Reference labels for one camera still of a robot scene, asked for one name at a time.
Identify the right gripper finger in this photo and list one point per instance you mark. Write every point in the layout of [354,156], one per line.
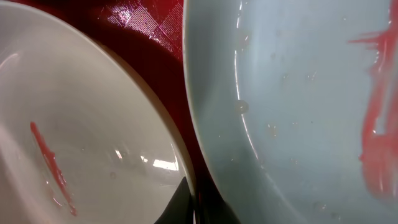
[180,207]

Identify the white plate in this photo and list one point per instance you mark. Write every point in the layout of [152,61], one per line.
[83,137]

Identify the light blue plate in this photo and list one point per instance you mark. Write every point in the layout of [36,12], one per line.
[294,104]

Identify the red plastic tray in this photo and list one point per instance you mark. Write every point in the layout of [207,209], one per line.
[147,35]

